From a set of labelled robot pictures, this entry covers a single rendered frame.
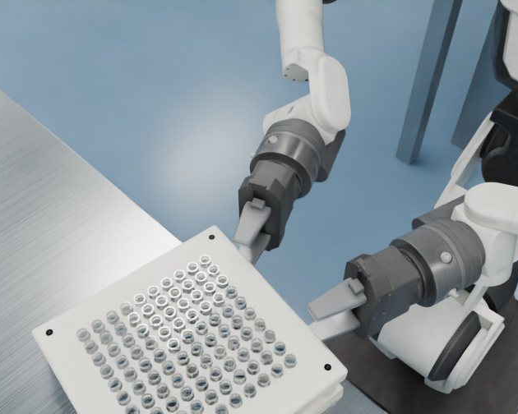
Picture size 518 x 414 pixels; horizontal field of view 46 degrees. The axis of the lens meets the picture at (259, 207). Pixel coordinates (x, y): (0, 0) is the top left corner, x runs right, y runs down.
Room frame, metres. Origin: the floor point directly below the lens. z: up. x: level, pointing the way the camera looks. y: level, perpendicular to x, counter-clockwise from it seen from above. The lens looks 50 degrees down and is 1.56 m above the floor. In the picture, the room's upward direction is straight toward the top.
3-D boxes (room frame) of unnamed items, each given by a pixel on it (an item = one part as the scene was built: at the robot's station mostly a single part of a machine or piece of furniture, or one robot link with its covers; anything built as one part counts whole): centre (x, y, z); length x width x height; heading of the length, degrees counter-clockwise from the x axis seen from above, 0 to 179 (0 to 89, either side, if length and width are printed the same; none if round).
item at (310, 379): (0.30, 0.08, 0.96); 0.25 x 0.24 x 0.02; 37
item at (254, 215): (0.45, 0.01, 1.00); 0.06 x 0.03 x 0.02; 159
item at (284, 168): (0.53, -0.02, 0.97); 0.12 x 0.10 x 0.13; 159
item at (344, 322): (0.34, -0.08, 0.94); 0.06 x 0.03 x 0.02; 119
